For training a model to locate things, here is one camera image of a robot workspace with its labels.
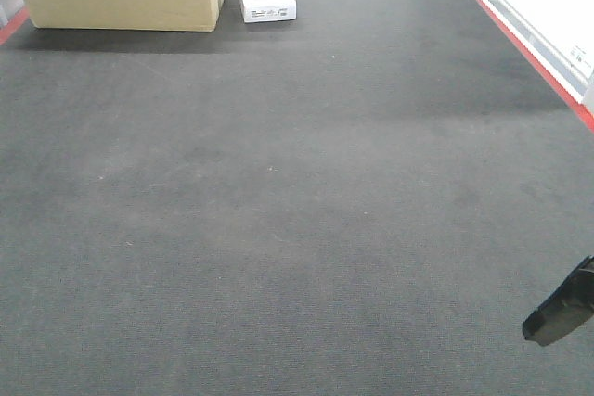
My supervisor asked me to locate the white conveyor side rail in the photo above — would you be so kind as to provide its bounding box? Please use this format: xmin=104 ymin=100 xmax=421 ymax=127
xmin=475 ymin=0 xmax=593 ymax=128

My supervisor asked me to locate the dark grey conveyor belt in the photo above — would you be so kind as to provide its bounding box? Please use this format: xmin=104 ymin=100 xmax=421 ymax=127
xmin=1 ymin=0 xmax=593 ymax=395

